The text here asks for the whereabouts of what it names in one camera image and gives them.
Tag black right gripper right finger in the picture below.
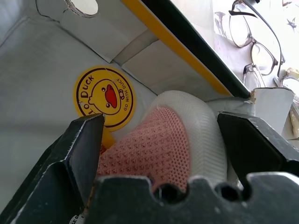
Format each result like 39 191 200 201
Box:
217 112 299 194

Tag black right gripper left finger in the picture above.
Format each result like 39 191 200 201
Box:
0 113 105 224

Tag pink knit shoe white sole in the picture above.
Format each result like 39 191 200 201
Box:
96 90 228 193

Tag yellow and white shoebox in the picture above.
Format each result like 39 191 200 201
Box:
0 0 295 224

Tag clear grey-framed eyeglasses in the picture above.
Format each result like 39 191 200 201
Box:
242 63 299 103

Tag yellow round duck tag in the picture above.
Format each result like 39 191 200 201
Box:
74 66 137 150

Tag dark-framed clear eyeglasses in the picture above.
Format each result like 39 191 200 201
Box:
228 0 285 77

